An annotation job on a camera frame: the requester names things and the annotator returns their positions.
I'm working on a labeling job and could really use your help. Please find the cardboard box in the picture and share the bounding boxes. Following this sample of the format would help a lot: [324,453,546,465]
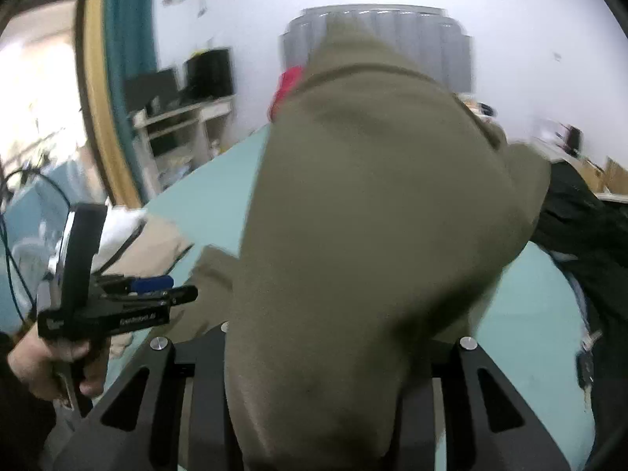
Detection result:
[576,157,628,196]

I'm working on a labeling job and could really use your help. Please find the white garment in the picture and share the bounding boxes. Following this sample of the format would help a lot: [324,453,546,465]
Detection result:
[91,206,147,273]

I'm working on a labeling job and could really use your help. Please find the black monitor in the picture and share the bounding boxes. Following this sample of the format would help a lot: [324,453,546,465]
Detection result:
[121,47,237,114]

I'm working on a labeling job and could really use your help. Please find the white shelving desk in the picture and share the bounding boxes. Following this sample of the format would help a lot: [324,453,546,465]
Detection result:
[131,96,234,200]

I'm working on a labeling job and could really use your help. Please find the yellow and teal curtain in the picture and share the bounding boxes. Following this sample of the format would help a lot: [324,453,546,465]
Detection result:
[82,0,157,208]

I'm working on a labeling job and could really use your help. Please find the black garment pile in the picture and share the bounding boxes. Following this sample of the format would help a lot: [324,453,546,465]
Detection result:
[532,162,627,470]

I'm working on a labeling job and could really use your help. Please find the olive green large garment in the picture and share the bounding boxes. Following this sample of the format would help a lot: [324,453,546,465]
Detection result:
[175,18,550,470]

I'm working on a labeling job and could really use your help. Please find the grey padded headboard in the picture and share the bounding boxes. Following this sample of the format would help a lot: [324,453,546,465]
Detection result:
[281,4,474,94]

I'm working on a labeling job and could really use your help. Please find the red pillow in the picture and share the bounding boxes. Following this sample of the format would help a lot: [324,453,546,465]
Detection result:
[268,66,303,121]

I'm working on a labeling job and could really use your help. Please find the left hand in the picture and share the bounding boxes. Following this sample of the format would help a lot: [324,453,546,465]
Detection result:
[7,324,111,401]

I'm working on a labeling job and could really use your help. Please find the blue grey clothing pile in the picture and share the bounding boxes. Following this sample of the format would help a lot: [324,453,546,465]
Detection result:
[0,161,107,334]

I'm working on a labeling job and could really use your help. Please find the teal bed sheet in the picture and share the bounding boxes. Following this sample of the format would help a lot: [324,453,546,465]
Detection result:
[97,124,597,471]

